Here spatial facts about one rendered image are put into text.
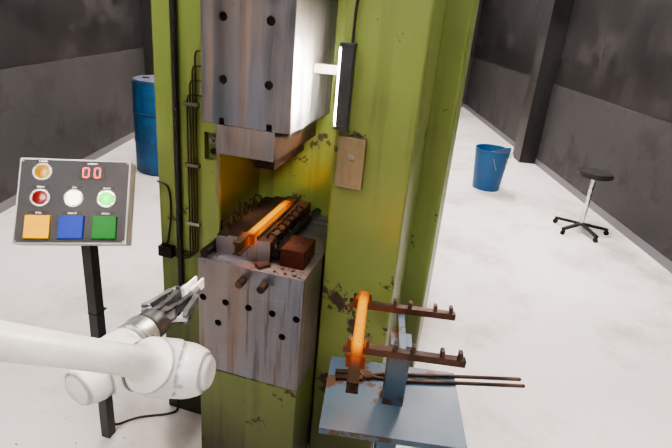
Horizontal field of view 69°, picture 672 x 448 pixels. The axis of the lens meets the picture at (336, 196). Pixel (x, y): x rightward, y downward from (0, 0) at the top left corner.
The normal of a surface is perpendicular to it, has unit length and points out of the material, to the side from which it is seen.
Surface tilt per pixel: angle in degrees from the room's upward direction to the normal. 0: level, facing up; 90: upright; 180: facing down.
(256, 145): 90
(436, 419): 0
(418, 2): 90
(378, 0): 90
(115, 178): 60
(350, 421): 0
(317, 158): 90
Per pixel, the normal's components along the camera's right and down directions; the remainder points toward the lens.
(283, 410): -0.28, 0.31
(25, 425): 0.08, -0.93
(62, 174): 0.18, -0.16
